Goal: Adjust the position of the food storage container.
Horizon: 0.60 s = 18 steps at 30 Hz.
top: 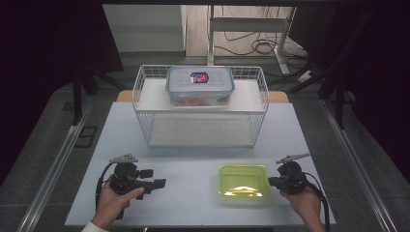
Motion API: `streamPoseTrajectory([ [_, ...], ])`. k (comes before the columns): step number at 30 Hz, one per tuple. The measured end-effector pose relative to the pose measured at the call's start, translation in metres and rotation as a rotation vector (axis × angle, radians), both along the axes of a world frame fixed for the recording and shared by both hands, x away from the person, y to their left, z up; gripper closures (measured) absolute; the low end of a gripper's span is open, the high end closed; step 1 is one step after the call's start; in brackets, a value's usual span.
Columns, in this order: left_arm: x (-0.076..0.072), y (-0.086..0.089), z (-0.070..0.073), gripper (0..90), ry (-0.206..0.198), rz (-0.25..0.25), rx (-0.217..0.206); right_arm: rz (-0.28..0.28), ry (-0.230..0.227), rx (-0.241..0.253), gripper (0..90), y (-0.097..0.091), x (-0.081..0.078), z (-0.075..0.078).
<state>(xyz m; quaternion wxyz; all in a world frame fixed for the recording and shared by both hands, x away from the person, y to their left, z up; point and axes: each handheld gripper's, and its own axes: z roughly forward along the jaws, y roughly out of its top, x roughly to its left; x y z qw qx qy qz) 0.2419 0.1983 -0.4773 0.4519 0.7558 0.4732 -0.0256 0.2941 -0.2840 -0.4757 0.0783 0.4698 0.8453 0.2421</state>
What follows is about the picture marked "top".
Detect black metal stand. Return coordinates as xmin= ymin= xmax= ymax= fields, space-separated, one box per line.
xmin=270 ymin=59 xmax=357 ymax=131
xmin=71 ymin=62 xmax=128 ymax=128

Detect white cabinet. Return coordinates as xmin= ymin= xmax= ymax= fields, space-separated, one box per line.
xmin=102 ymin=4 xmax=188 ymax=54

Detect black floor cables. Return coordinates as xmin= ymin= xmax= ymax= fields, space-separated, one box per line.
xmin=214 ymin=5 xmax=308 ymax=61

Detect dark curtain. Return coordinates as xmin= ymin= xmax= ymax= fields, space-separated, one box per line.
xmin=0 ymin=0 xmax=125 ymax=188
xmin=288 ymin=0 xmax=410 ymax=185

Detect white metal desk frame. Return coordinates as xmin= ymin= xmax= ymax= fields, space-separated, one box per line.
xmin=207 ymin=4 xmax=297 ymax=75

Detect clear plastic food container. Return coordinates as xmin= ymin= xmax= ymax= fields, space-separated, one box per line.
xmin=165 ymin=65 xmax=236 ymax=108

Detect person's right hand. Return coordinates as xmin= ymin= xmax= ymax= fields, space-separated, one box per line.
xmin=279 ymin=186 xmax=323 ymax=224

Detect white wire shelf rack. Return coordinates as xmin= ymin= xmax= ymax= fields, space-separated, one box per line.
xmin=132 ymin=64 xmax=270 ymax=149

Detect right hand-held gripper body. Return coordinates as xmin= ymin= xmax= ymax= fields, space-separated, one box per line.
xmin=276 ymin=153 xmax=311 ymax=195

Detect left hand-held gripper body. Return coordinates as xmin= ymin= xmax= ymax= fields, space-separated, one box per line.
xmin=108 ymin=154 xmax=144 ymax=196

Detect white power strip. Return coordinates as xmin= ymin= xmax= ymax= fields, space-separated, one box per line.
xmin=295 ymin=70 xmax=316 ymax=85

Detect person's left hand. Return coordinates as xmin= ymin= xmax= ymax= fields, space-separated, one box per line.
xmin=91 ymin=183 xmax=145 ymax=230

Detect green plastic container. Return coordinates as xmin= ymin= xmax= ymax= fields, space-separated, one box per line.
xmin=218 ymin=163 xmax=271 ymax=199

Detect black floor plate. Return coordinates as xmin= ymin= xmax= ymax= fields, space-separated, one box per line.
xmin=74 ymin=125 xmax=99 ymax=149

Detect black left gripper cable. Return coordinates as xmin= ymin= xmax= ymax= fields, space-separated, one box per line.
xmin=94 ymin=161 xmax=126 ymax=220

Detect aluminium rail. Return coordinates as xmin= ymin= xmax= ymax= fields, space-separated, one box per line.
xmin=16 ymin=107 xmax=91 ymax=232
xmin=319 ymin=99 xmax=400 ymax=232

